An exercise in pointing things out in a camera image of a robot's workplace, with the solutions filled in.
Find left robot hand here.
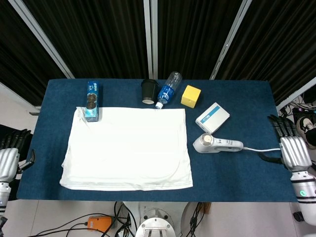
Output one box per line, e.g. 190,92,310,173
0,128,36,185

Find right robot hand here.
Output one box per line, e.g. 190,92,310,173
258,115,313,173

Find white handheld garment steamer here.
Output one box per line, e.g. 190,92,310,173
192,133,244,154

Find white shirt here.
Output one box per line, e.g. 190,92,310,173
59,106,194,192

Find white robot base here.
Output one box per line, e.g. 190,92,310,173
122,201,191,237

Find black and white shoe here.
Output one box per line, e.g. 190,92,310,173
295,116,316,149

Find dark blue table cloth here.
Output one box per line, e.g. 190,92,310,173
16,78,298,203

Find white box with blue stripe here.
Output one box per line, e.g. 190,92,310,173
195,102,230,135

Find black pleated curtain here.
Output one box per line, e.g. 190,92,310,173
157,0,244,80
23,0,150,79
218,0,316,106
0,0,65,106

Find blue cookie box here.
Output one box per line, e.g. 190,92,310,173
84,80,101,123

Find orange device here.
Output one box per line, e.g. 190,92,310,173
87,215,112,233

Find yellow cube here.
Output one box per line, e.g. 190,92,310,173
180,85,201,109

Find clear bottle with blue label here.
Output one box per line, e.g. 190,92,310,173
155,71,183,110

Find black paper cup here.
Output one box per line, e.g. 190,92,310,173
141,79,159,105

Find white power cable with plug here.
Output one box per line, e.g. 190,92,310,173
242,147,282,153

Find black floor cable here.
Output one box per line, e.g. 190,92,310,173
33,213,89,237

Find grey aluminium frame post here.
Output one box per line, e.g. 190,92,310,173
8,0,75,79
144,0,158,79
209,0,253,80

